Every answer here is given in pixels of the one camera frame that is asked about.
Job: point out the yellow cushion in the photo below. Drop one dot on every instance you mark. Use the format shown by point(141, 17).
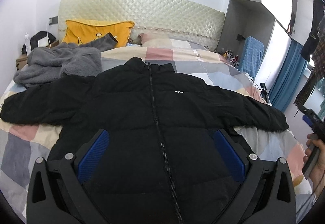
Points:
point(81, 31)

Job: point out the dark hanging clothes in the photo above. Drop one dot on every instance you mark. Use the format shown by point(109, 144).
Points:
point(313, 50)

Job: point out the person's right hand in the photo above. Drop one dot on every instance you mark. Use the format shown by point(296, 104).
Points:
point(317, 174)

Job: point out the black tripod stand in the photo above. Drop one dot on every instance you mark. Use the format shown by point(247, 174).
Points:
point(265, 93)

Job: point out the grey wardrobe shelf unit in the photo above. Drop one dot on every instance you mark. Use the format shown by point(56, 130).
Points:
point(264, 20)

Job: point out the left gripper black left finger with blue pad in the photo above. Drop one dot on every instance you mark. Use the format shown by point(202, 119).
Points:
point(56, 191)

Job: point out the small items on bedside shelf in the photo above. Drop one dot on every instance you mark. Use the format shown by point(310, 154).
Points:
point(230, 57)

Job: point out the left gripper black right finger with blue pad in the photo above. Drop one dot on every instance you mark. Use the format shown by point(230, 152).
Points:
point(266, 193)

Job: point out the black puffer jacket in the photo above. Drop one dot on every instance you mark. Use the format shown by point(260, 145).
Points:
point(161, 165)

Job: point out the light blue towel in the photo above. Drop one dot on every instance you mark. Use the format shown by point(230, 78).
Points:
point(251, 57)

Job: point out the cream quilted headboard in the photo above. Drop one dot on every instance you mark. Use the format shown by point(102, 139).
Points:
point(179, 19)

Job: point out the wall socket panel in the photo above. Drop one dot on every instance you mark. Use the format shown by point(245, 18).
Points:
point(53, 20)

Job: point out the black bag on nightstand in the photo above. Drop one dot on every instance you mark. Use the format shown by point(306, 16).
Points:
point(40, 39)

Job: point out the blue curtain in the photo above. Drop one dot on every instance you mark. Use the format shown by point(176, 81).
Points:
point(288, 78)

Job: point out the grey fleece garment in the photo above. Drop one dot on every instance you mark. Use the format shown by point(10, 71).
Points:
point(45, 65)

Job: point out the pink beige pillow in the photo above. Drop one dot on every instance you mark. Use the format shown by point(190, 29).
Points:
point(163, 41)

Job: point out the wooden nightstand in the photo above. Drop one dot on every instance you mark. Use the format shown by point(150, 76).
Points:
point(21, 62)

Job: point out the white spray bottle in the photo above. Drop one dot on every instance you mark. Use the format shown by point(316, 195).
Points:
point(27, 43)

